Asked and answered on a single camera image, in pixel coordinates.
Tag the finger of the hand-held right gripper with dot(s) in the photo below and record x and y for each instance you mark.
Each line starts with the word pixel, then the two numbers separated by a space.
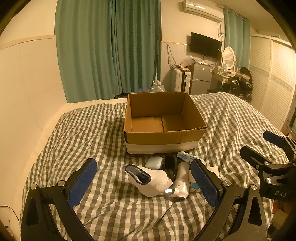
pixel 254 157
pixel 274 138

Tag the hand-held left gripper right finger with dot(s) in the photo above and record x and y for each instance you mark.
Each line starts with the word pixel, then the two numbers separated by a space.
pixel 204 183

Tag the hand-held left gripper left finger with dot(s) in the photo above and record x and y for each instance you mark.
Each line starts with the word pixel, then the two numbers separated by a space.
pixel 83 183

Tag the white hair dryer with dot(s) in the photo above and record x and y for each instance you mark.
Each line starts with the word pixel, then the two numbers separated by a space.
pixel 182 176

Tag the white cream tube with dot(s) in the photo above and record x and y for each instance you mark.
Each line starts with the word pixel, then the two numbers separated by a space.
pixel 185 157

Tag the black glossy object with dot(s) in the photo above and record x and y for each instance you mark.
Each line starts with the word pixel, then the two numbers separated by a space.
pixel 170 162

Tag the white sock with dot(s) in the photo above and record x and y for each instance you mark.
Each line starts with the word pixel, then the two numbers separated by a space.
pixel 155 183

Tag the pale blue plastic case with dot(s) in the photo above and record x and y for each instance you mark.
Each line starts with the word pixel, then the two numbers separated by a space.
pixel 153 163

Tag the cardboard box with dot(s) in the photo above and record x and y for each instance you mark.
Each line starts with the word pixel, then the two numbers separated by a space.
pixel 161 141

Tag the white flat paper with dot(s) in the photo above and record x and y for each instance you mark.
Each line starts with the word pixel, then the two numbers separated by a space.
pixel 214 170

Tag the checked blanket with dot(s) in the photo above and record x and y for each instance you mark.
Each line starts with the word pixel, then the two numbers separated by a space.
pixel 111 129

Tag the white louvred wardrobe doors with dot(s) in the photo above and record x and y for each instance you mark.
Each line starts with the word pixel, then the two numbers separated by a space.
pixel 272 76

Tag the black plastic bags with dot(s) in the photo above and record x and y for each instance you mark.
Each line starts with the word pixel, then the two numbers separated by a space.
pixel 240 84

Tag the white dressing table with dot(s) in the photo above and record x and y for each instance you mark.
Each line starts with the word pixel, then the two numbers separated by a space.
pixel 219 77

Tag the white oval mirror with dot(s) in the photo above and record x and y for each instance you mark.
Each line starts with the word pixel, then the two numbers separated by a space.
pixel 229 55

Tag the dark cloth pile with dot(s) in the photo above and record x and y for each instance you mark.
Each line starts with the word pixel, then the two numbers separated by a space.
pixel 120 95

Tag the grey small fridge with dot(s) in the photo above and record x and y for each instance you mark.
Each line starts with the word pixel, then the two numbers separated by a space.
pixel 201 76

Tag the white suitcase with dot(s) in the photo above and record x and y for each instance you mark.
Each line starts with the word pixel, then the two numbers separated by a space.
pixel 181 80

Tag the large clear water bottle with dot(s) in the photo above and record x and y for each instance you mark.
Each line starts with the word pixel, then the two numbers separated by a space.
pixel 158 88

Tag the narrow green curtain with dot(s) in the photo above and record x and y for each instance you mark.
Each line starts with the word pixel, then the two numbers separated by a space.
pixel 235 32

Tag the clear plastic bag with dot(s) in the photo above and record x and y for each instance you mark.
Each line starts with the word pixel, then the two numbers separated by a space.
pixel 186 61

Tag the white thin pole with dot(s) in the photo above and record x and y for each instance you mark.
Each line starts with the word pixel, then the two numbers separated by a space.
pixel 157 67

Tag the wide green curtain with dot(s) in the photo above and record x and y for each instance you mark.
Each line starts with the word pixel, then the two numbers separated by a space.
pixel 104 46

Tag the white air conditioner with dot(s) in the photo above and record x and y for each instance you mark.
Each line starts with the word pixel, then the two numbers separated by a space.
pixel 201 10

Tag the black wall television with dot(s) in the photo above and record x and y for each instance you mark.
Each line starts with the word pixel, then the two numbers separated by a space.
pixel 204 45

